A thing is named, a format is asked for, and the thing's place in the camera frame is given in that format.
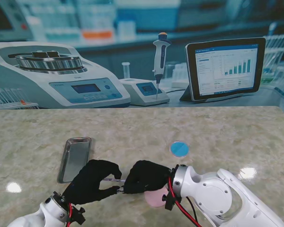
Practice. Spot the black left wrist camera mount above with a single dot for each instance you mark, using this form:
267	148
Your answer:
77	214

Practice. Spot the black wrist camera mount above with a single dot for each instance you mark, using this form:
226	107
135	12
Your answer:
77	214
169	201

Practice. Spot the printed laboratory backdrop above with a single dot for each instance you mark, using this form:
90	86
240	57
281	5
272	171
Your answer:
142	23

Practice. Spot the stainless steel tray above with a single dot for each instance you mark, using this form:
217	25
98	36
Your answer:
72	160

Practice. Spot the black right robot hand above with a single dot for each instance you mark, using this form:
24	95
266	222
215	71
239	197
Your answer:
146	177

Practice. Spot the pink culture dish lid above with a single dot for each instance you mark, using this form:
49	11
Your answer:
153	199

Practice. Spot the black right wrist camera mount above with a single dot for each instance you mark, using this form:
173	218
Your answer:
169	201

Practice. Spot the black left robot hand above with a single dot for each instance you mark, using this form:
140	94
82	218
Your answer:
92	182

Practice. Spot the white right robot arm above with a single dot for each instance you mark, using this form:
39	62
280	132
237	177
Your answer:
220	196

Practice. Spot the blue round lid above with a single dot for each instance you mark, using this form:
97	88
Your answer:
179	157

